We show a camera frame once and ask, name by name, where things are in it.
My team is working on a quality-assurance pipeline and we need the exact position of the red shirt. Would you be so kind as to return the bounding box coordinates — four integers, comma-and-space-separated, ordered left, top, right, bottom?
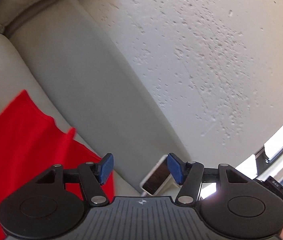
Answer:
0, 88, 114, 239

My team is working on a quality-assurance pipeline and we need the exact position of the white smartphone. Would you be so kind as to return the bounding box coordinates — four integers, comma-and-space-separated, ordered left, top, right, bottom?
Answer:
140, 154, 172, 196

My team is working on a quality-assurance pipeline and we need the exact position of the grey sofa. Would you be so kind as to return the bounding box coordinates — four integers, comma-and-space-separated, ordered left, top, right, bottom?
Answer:
0, 0, 190, 196

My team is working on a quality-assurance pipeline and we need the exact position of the window with dark frame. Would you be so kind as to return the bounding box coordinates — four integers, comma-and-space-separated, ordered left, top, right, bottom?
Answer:
236, 126, 283, 185

